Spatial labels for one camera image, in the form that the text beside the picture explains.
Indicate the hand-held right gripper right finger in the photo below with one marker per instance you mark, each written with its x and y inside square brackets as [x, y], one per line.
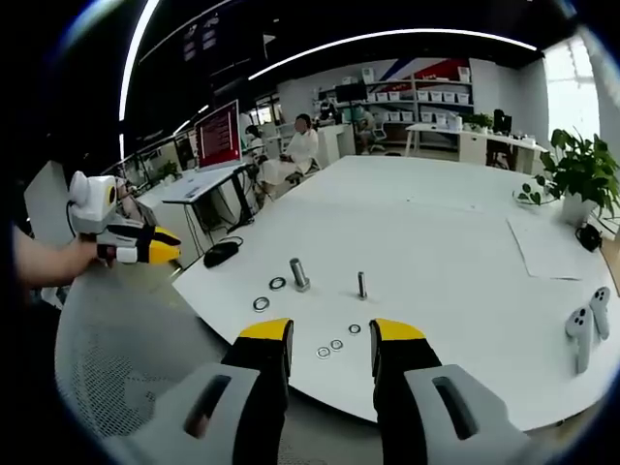
[412, 387]

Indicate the black office chair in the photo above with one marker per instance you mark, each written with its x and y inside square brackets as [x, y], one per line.
[501, 123]

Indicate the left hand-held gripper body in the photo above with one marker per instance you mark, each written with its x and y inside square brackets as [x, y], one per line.
[94, 203]

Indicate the white standing desk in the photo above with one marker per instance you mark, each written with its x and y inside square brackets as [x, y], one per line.
[203, 183]

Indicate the white handheld controller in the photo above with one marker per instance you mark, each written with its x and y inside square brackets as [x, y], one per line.
[600, 310]
[581, 334]

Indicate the black round gadget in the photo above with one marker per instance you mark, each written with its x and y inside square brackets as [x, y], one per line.
[589, 237]

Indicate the white long desk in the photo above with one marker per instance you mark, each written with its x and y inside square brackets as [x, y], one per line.
[465, 140]

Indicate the ceiling light strip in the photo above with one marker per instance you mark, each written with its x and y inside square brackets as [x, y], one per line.
[387, 36]
[133, 63]

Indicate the black computer mouse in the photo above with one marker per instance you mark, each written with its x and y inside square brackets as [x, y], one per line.
[220, 254]

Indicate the white computer monitor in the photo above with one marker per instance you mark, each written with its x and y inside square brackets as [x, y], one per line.
[218, 135]

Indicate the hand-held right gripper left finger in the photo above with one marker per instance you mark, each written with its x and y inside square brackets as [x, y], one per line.
[257, 387]

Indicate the white paper sheet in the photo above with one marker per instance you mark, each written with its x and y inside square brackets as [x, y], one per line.
[547, 247]

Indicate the shelf with white bins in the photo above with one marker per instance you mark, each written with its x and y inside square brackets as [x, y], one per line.
[421, 97]

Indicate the large steel washer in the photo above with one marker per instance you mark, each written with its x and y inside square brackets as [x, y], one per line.
[261, 303]
[277, 283]

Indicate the person's left hand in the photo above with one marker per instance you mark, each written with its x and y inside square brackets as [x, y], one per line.
[80, 259]

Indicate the small green desk plant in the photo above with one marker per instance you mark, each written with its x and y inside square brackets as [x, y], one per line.
[479, 121]

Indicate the green plant in white pot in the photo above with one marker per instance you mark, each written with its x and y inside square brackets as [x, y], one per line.
[581, 169]

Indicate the small steel washer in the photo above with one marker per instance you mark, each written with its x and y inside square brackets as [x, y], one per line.
[336, 344]
[354, 329]
[323, 352]

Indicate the grey mesh chair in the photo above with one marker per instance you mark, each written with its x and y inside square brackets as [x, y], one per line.
[121, 358]

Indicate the small trailing plant in dish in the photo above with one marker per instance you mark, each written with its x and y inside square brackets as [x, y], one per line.
[530, 194]

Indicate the thick threaded stud bolt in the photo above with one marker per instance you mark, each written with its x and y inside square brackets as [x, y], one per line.
[299, 273]

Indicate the thin threaded stud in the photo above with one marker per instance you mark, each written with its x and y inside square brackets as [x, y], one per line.
[362, 285]

